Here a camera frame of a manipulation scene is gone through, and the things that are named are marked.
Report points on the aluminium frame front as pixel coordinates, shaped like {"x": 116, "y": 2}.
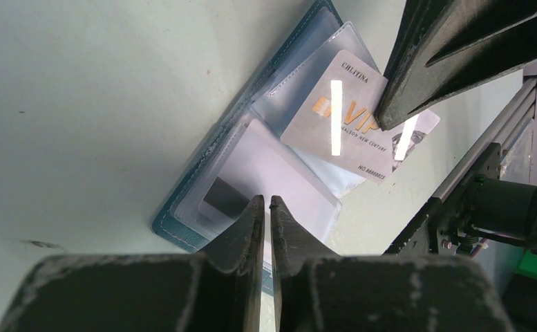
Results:
{"x": 442, "y": 225}

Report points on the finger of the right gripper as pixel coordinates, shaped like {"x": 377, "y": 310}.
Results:
{"x": 444, "y": 48}

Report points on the blue leather card holder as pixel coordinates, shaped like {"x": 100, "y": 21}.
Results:
{"x": 244, "y": 148}

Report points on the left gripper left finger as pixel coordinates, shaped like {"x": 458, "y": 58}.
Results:
{"x": 217, "y": 288}

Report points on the silver VIP card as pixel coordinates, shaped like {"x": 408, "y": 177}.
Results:
{"x": 336, "y": 122}
{"x": 221, "y": 206}

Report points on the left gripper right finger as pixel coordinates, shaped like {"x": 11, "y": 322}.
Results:
{"x": 316, "y": 289}

